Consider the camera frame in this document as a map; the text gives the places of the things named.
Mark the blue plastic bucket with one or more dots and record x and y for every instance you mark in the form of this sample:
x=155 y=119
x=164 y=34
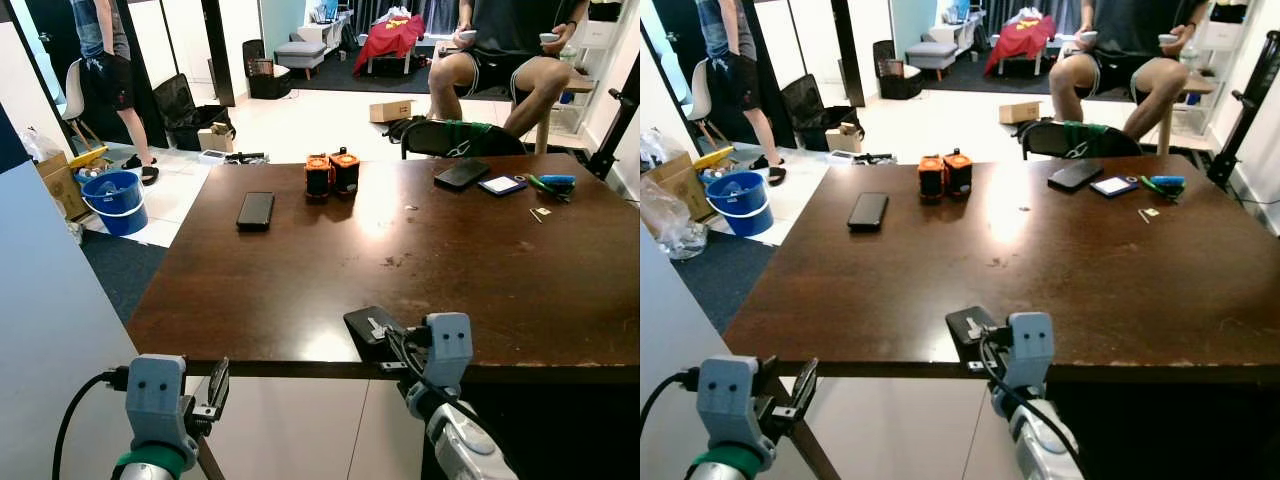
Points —
x=115 y=205
x=742 y=207

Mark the black open suitcase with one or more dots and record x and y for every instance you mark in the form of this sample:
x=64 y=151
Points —
x=805 y=105
x=178 y=105

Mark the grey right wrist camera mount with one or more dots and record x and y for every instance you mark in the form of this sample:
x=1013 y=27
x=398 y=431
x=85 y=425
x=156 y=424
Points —
x=1030 y=345
x=448 y=345

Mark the small white device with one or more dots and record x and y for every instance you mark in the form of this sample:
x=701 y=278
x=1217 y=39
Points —
x=211 y=157
x=841 y=157

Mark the black storage bin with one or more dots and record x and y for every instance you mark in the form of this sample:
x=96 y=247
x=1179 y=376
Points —
x=897 y=80
x=268 y=80

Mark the white chair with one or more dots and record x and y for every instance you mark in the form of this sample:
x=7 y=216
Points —
x=76 y=95
x=702 y=95

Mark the white shelf unit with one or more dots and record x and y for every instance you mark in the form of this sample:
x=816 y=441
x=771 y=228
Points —
x=1225 y=40
x=600 y=40

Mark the dark brown wooden table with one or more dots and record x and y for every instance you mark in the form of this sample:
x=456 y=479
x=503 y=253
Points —
x=400 y=260
x=1050 y=260

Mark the black slim case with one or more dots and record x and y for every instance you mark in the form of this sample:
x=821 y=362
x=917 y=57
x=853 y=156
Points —
x=462 y=174
x=1075 y=176

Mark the black smartphone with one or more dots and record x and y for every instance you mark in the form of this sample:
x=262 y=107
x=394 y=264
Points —
x=256 y=212
x=868 y=212

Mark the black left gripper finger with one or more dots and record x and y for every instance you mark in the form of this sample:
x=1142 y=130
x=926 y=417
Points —
x=219 y=385
x=805 y=388

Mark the silver key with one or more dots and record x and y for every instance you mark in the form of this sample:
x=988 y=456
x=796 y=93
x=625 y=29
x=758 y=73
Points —
x=375 y=327
x=975 y=329

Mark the standing person in black shorts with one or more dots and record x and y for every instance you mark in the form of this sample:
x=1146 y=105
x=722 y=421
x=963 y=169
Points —
x=112 y=85
x=738 y=82

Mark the small pale chip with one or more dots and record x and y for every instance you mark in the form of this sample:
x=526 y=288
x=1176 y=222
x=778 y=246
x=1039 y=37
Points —
x=543 y=213
x=1151 y=213

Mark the red cloth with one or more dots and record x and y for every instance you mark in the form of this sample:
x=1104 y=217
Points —
x=1020 y=38
x=390 y=38

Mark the blue and green hand tool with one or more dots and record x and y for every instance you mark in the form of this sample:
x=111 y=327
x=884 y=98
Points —
x=1166 y=184
x=555 y=183

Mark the open cardboard box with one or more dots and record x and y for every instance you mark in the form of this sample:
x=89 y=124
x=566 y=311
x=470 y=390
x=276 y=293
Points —
x=62 y=185
x=680 y=185

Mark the clear plastic bag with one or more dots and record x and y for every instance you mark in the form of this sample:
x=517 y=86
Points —
x=665 y=220

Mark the blue and white card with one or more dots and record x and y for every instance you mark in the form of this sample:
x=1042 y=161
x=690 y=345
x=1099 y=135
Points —
x=502 y=185
x=1114 y=186

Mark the brown cardboard box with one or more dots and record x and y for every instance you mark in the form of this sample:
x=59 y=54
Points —
x=392 y=111
x=1021 y=112

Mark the dark blue rug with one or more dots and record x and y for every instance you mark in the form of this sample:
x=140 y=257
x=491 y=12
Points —
x=715 y=280
x=120 y=275

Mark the black metal stand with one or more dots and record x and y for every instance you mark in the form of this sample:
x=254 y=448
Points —
x=611 y=130
x=1243 y=112

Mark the orange and black battery pack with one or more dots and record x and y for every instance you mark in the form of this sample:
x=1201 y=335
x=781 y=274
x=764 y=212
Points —
x=345 y=172
x=318 y=178
x=957 y=173
x=931 y=178

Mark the seated person in dark shirt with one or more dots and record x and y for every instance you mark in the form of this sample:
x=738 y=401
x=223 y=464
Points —
x=1130 y=30
x=510 y=30

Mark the white desk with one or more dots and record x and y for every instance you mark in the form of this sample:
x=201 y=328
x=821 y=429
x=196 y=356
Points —
x=325 y=32
x=955 y=32

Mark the small cardboard box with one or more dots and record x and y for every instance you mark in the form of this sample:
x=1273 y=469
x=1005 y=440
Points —
x=215 y=140
x=843 y=140

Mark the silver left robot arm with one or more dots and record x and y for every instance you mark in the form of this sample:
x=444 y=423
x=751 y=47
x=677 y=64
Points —
x=725 y=465
x=150 y=465

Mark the crumpled plastic bag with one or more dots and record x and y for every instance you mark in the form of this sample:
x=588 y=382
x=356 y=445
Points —
x=42 y=145

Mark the grey ottoman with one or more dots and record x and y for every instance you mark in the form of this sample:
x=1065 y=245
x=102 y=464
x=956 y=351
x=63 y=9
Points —
x=300 y=55
x=932 y=55

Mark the black flat box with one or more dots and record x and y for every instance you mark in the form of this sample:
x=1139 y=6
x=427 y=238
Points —
x=358 y=322
x=958 y=325

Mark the yellow tool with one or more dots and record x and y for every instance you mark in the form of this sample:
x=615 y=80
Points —
x=713 y=158
x=88 y=157

